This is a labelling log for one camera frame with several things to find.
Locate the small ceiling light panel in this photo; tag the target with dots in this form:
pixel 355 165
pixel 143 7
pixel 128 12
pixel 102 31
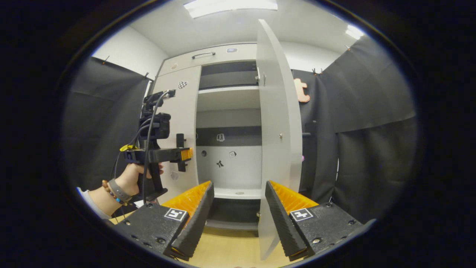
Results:
pixel 354 32

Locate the beige double-door shoe cabinet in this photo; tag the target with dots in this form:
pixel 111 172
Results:
pixel 238 173

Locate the grey wristband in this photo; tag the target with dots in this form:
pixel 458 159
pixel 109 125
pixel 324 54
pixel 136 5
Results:
pixel 119 190

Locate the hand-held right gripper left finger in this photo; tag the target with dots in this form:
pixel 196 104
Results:
pixel 193 227

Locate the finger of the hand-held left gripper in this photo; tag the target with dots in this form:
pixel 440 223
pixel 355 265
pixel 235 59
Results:
pixel 178 154

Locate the white cabinet shelf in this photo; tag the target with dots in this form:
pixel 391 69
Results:
pixel 238 193
pixel 228 97

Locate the metal door hinge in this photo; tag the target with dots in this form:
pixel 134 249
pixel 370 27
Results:
pixel 260 77

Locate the black backdrop cloth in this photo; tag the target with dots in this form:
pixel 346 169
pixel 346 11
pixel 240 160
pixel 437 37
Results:
pixel 372 111
pixel 104 123

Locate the beige cabinet door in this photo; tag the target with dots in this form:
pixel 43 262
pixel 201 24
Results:
pixel 182 119
pixel 277 111

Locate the grey cabinet shelf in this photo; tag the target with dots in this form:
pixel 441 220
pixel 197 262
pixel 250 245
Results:
pixel 227 79

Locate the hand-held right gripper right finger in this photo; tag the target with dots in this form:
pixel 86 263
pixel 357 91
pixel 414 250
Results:
pixel 284 227

